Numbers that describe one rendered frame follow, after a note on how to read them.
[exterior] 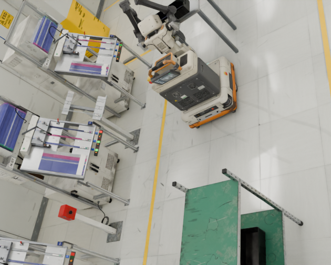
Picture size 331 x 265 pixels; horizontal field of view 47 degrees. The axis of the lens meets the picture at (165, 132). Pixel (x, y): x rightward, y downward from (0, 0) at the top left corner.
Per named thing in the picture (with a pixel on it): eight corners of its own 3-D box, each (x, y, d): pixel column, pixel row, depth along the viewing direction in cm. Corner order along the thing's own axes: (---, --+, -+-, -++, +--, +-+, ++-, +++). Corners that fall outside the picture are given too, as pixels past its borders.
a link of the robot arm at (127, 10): (120, 10, 378) (130, 6, 377) (117, 1, 385) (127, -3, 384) (137, 39, 416) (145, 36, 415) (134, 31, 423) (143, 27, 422)
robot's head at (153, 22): (157, 27, 381) (150, 13, 380) (142, 37, 393) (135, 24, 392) (164, 26, 393) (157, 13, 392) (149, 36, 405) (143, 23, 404)
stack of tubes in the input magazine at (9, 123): (26, 112, 448) (6, 101, 431) (12, 150, 422) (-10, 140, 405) (21, 115, 455) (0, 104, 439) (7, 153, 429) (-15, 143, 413)
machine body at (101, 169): (121, 155, 525) (86, 135, 487) (112, 204, 489) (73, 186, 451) (92, 166, 564) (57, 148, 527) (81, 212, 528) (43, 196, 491)
